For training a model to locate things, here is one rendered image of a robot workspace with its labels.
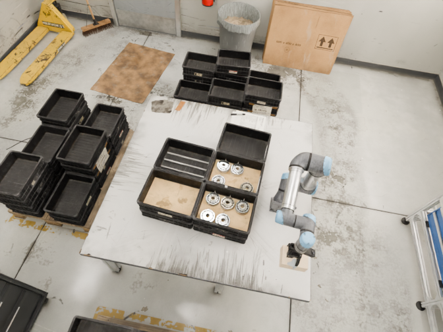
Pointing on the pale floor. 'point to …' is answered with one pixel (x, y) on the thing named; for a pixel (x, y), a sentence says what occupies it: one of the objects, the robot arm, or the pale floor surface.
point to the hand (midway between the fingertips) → (294, 257)
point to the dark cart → (19, 304)
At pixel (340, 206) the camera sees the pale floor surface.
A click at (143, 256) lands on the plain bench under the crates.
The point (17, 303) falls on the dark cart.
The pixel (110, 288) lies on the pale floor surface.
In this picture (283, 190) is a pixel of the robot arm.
